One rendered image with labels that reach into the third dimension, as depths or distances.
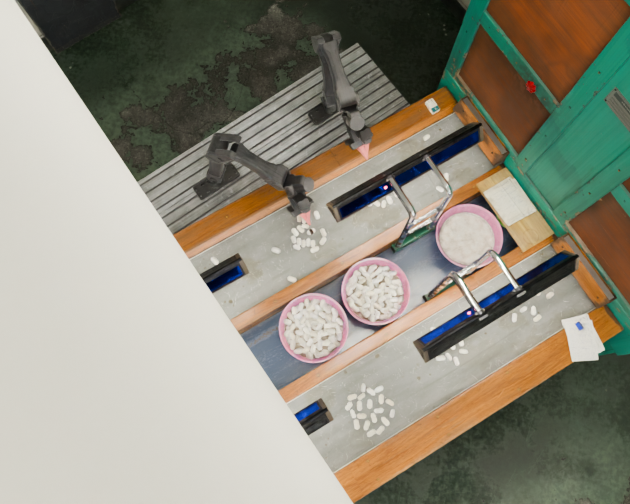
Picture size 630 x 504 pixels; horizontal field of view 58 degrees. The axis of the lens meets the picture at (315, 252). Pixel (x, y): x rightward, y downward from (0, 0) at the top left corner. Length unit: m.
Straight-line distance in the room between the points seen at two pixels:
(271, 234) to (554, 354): 1.18
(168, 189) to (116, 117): 1.10
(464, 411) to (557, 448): 1.01
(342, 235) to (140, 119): 1.62
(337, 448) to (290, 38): 2.39
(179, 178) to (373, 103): 0.92
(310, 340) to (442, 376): 0.52
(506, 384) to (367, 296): 0.61
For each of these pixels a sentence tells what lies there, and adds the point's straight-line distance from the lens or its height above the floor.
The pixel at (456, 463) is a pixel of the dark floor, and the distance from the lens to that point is 3.03.
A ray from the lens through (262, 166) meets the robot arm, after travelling 2.12.
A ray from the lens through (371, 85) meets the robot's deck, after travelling 2.67.
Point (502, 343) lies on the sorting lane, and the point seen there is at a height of 0.74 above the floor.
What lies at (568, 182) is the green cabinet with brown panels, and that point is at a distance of 2.24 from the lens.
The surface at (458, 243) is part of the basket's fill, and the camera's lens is 2.36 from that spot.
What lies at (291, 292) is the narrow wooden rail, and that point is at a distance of 2.22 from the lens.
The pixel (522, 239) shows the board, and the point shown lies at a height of 0.78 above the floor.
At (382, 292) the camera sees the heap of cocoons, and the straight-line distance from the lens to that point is 2.27.
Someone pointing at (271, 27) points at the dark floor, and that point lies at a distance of 3.68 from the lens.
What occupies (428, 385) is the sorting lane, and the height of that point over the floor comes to 0.74.
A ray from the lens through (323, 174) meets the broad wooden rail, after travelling 2.36.
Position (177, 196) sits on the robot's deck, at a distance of 2.52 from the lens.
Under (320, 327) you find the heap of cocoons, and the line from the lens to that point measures 2.22.
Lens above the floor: 2.95
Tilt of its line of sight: 75 degrees down
